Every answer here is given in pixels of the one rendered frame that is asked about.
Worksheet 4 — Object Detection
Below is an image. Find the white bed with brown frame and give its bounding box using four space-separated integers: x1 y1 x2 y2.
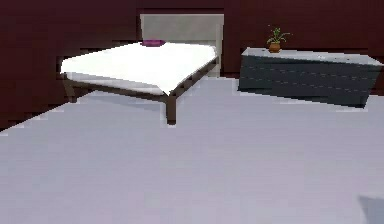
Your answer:
59 41 221 126

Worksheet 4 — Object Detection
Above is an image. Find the house plant in brown pot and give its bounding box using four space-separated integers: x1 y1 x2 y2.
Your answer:
265 25 293 54

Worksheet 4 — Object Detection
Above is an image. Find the purple pillow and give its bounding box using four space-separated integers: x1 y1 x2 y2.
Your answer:
141 39 166 48

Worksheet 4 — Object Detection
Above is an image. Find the dark grey chest of drawers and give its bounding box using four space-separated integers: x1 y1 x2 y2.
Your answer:
237 47 384 109

